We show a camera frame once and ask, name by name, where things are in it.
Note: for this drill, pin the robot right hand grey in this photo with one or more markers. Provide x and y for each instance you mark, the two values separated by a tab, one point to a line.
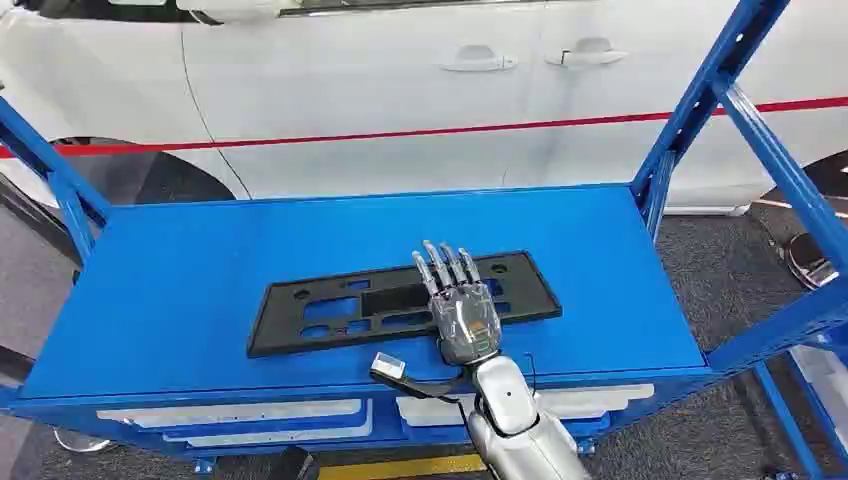
467	321

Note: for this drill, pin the black plastic mounting plate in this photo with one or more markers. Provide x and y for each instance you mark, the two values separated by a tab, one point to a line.
291	331

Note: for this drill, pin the robot right arm silver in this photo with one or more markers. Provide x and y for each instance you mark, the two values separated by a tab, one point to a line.
510	411

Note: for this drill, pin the white rack label strip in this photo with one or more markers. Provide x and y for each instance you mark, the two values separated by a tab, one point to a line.
596	399
232	414

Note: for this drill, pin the yellow floor tape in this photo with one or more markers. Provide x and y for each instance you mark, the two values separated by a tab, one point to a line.
404	468

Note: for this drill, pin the red barrier belt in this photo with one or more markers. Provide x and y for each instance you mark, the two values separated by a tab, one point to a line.
397	135

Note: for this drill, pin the robot black foot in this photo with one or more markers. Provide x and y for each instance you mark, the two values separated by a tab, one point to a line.
295	465

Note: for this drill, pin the white car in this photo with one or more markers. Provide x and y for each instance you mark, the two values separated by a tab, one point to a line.
364	79

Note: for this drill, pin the blue metal rack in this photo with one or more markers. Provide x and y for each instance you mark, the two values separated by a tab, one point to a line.
199	265

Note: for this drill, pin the chrome stanchion base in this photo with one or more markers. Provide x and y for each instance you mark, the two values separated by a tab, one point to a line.
81	442
809	264

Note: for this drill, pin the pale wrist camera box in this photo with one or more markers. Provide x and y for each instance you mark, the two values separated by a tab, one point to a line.
387	366

